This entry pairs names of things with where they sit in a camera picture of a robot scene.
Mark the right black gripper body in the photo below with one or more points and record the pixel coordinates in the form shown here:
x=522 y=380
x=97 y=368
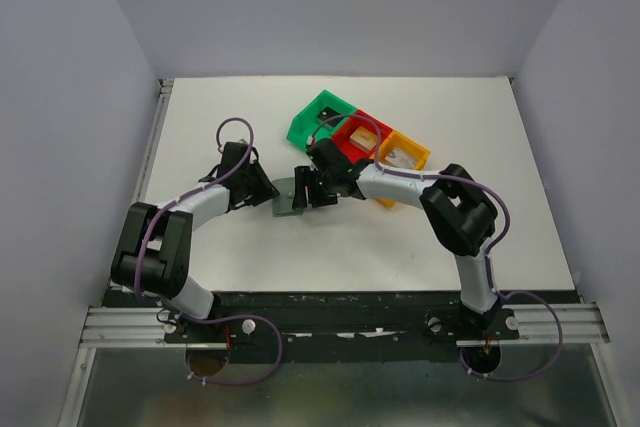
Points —
x=323 y=182

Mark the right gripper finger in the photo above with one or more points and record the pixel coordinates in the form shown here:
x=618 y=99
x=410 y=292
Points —
x=318 y=198
x=301 y=183

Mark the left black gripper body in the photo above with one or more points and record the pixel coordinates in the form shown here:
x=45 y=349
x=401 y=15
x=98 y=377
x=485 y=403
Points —
x=246 y=180

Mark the grey-green card holder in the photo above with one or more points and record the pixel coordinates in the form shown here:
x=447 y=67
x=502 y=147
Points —
x=283 y=204

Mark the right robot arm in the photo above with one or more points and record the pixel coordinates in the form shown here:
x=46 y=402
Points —
x=460 y=211

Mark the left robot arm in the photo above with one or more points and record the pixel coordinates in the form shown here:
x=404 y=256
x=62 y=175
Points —
x=153 y=252

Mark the tan card in red bin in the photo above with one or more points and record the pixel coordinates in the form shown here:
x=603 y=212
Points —
x=363 y=139

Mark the black card in green bin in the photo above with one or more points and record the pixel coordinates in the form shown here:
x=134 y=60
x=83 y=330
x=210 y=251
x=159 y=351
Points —
x=329 y=117

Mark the white card in yellow bin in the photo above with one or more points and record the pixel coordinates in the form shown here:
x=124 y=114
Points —
x=399 y=158

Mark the red plastic bin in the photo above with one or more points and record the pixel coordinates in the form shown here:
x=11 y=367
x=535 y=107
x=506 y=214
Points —
x=341 y=136

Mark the green plastic bin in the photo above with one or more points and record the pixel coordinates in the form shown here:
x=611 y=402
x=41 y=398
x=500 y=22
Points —
x=304 y=123

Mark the yellow plastic bin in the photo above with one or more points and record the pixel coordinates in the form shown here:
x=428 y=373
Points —
x=397 y=139

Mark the aluminium side rail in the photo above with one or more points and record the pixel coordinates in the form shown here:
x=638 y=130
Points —
x=163 y=99

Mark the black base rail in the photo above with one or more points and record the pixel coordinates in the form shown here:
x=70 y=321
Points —
x=348 y=327

